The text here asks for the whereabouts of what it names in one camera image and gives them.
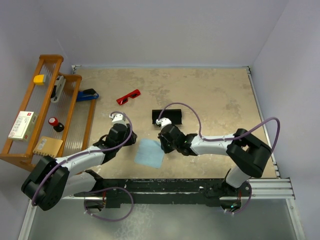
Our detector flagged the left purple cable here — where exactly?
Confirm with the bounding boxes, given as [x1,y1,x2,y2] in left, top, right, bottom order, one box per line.
[31,111,135,222]

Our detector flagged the wooden tiered rack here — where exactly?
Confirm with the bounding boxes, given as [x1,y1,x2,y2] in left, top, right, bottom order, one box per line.
[0,54,97,172]

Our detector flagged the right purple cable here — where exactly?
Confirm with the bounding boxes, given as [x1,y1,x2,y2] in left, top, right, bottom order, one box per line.
[156,101,281,216]

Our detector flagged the blue black stapler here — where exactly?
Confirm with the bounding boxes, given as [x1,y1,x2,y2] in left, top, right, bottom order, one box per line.
[76,88,100,102]

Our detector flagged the black sunglasses case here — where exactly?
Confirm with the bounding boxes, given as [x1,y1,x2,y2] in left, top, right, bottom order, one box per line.
[151,109,182,125]

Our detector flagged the white black stapler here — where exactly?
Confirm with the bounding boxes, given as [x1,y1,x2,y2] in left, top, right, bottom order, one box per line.
[50,75,66,103]

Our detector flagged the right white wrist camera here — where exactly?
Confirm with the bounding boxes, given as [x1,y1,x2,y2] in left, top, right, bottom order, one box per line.
[155,117,172,128]

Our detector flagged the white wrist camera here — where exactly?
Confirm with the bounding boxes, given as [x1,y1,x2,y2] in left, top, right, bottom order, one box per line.
[109,112,126,125]
[155,117,172,128]

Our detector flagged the red black stamp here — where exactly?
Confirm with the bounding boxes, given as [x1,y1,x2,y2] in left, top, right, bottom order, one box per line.
[48,117,65,133]

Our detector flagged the red sunglasses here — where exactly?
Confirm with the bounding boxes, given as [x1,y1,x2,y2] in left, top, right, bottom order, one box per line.
[116,89,141,106]

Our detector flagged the white red paper box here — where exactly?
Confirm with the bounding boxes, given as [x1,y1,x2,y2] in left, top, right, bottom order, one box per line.
[8,111,38,142]

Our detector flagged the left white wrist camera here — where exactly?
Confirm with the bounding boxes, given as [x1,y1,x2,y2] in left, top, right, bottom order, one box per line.
[109,112,126,125]

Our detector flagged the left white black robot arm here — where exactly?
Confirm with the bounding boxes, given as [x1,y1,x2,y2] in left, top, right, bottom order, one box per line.
[21,123,138,211]

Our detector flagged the aluminium table frame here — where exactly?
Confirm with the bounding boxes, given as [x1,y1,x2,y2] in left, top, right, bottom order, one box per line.
[19,67,305,240]

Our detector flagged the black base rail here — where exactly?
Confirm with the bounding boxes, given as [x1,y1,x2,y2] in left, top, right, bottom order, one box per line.
[75,178,252,208]

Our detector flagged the blue cleaning cloth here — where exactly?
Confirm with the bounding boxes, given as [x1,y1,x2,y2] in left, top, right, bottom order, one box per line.
[134,138,165,169]

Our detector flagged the yellow grey block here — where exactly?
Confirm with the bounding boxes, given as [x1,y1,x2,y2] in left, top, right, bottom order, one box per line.
[33,74,49,86]

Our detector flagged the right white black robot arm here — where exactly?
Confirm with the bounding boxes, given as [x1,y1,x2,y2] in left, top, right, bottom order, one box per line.
[158,124,272,196]

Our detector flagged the purple cable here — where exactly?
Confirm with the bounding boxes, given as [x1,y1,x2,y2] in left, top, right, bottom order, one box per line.
[31,111,135,222]
[156,101,281,216]

